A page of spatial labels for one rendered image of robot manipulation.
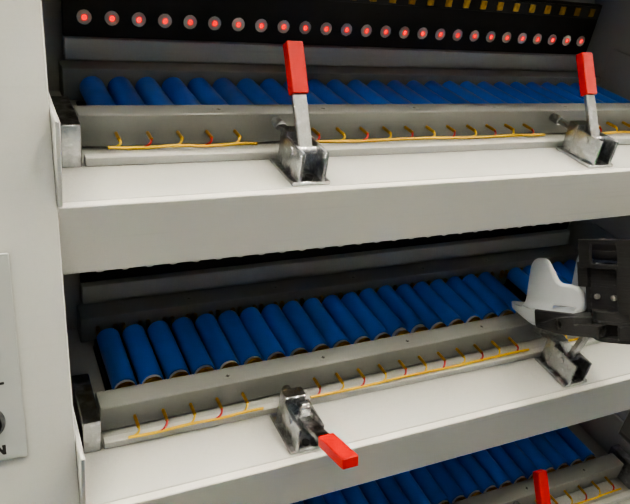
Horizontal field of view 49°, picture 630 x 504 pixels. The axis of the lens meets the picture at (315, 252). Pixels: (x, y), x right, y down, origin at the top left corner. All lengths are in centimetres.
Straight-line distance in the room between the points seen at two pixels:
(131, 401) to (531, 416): 34
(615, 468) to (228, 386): 49
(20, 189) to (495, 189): 33
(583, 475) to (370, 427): 35
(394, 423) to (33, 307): 29
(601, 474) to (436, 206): 44
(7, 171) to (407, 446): 35
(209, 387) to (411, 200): 20
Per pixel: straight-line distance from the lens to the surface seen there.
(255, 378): 54
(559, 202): 60
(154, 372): 54
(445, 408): 59
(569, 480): 83
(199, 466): 51
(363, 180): 48
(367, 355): 58
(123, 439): 52
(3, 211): 41
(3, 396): 44
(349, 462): 47
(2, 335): 42
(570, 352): 66
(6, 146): 40
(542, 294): 64
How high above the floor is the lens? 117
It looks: 14 degrees down
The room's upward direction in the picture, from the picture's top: 1 degrees clockwise
